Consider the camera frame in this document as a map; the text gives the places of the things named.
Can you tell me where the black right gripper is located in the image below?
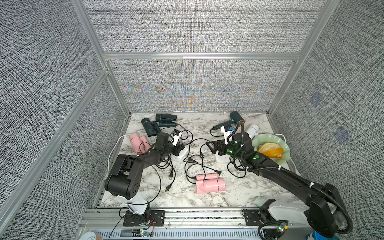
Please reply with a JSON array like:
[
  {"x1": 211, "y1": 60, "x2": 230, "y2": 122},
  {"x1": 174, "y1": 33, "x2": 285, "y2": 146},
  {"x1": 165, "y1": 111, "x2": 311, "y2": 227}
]
[{"x1": 206, "y1": 138, "x2": 246, "y2": 164}]

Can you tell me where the black cable of green dryer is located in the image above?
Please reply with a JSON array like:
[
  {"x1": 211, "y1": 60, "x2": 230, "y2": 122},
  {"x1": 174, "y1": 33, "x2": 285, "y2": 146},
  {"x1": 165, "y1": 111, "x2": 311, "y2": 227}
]
[{"x1": 209, "y1": 128, "x2": 247, "y2": 179}]

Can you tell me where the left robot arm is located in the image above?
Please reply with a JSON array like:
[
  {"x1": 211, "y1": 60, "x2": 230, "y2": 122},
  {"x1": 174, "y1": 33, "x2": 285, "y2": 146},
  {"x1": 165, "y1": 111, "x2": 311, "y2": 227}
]
[{"x1": 105, "y1": 142, "x2": 185, "y2": 208}]

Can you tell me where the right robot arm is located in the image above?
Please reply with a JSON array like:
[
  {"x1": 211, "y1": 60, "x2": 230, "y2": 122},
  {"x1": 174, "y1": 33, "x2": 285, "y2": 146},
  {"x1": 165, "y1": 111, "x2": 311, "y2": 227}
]
[{"x1": 207, "y1": 133, "x2": 354, "y2": 238}]

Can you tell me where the left white power strip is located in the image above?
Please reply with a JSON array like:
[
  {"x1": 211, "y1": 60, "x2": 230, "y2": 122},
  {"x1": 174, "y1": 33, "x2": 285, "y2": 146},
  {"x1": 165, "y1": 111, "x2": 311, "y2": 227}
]
[{"x1": 175, "y1": 147, "x2": 189, "y2": 161}]

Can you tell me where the white power strip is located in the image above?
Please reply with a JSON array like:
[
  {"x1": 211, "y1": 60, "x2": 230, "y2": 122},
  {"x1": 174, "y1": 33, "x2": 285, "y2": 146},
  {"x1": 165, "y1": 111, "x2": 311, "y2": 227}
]
[
  {"x1": 215, "y1": 153, "x2": 230, "y2": 164},
  {"x1": 175, "y1": 147, "x2": 189, "y2": 161}
]

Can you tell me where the right white power strip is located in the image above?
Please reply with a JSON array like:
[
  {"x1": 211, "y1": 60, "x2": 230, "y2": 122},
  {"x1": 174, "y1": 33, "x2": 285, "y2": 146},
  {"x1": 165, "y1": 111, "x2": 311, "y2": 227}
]
[{"x1": 215, "y1": 153, "x2": 230, "y2": 164}]

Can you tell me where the dark green hair dryer left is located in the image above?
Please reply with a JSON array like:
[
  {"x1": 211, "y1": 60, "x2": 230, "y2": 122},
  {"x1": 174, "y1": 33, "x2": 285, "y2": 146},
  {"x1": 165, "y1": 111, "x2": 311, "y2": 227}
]
[{"x1": 141, "y1": 118, "x2": 161, "y2": 137}]

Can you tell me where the dark green hair dryer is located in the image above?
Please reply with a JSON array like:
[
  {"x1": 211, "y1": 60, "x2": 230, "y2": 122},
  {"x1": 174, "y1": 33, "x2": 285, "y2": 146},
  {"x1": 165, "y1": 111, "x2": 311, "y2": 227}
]
[
  {"x1": 141, "y1": 118, "x2": 161, "y2": 137},
  {"x1": 155, "y1": 114, "x2": 177, "y2": 127}
]

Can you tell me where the dark green hair dryer back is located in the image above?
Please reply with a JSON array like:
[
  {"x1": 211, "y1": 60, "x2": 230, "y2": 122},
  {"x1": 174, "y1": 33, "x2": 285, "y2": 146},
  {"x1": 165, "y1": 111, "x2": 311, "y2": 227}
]
[{"x1": 155, "y1": 114, "x2": 177, "y2": 127}]

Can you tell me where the green hair dryer orange nozzle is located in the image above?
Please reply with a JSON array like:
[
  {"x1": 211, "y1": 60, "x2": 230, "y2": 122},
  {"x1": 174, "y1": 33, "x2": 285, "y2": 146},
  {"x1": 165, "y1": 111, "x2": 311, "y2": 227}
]
[{"x1": 211, "y1": 111, "x2": 245, "y2": 131}]

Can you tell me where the pink hair dryer left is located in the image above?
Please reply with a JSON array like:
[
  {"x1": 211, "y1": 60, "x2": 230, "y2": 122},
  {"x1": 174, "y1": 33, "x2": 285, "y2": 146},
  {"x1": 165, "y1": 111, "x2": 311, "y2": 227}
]
[{"x1": 129, "y1": 133, "x2": 151, "y2": 154}]

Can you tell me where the white hair dryer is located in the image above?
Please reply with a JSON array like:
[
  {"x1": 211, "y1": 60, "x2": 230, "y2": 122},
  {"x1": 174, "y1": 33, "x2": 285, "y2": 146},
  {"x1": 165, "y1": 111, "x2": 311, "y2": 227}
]
[{"x1": 245, "y1": 124, "x2": 260, "y2": 140}]

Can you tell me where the pink folded hair dryer front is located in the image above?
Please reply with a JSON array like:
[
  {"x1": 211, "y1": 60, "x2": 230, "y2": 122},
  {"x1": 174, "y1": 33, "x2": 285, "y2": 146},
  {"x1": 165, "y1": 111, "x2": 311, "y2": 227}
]
[{"x1": 196, "y1": 174, "x2": 226, "y2": 194}]

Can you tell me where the light green scalloped plate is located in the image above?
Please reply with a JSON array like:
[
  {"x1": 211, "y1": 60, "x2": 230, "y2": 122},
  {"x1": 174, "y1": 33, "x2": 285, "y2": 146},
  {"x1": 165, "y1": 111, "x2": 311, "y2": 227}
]
[{"x1": 252, "y1": 134, "x2": 291, "y2": 165}]

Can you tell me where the bread roll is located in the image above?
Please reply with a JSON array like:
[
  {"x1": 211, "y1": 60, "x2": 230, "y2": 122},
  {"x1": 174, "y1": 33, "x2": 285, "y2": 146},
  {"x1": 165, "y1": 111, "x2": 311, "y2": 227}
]
[{"x1": 258, "y1": 143, "x2": 284, "y2": 159}]

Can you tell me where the white round object bottom left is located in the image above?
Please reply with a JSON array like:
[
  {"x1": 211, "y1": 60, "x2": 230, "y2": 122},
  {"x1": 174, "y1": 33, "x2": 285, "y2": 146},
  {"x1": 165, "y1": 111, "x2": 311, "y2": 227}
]
[{"x1": 79, "y1": 231, "x2": 103, "y2": 240}]

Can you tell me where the blue round object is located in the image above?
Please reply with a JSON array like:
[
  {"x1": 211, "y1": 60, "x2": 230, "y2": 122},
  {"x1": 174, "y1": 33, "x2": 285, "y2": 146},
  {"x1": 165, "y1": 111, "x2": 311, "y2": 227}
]
[{"x1": 306, "y1": 231, "x2": 340, "y2": 240}]

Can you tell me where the black coiled cable with plug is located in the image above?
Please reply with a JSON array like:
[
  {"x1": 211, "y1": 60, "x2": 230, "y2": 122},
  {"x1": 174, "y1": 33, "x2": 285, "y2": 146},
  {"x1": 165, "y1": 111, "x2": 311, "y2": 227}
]
[{"x1": 151, "y1": 149, "x2": 177, "y2": 193}]

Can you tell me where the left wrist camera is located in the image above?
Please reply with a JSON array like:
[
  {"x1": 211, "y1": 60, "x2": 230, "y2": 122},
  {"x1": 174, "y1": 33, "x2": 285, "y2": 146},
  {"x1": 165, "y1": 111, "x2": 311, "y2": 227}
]
[{"x1": 156, "y1": 130, "x2": 182, "y2": 147}]

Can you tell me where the black cable of pink dryer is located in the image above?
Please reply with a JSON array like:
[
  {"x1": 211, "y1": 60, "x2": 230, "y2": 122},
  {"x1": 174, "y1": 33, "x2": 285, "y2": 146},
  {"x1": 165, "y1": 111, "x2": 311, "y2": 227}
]
[{"x1": 183, "y1": 137, "x2": 223, "y2": 184}]

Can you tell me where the white power strip cable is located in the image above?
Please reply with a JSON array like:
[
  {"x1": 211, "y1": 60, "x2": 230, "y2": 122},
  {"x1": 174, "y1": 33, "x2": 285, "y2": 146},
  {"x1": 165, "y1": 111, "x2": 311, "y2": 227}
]
[{"x1": 106, "y1": 133, "x2": 131, "y2": 181}]

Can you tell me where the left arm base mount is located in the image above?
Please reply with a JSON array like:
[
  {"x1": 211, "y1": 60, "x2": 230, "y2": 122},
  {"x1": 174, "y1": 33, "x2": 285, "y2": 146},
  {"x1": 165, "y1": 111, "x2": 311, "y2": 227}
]
[{"x1": 123, "y1": 206, "x2": 166, "y2": 228}]

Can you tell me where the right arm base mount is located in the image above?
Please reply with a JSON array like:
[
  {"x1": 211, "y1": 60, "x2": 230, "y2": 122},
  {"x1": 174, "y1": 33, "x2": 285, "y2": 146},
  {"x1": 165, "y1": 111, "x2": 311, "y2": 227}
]
[{"x1": 241, "y1": 199, "x2": 288, "y2": 240}]

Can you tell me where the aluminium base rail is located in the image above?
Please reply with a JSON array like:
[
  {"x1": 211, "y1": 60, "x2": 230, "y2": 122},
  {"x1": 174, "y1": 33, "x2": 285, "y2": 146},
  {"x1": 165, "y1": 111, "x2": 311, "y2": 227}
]
[{"x1": 74, "y1": 206, "x2": 328, "y2": 240}]

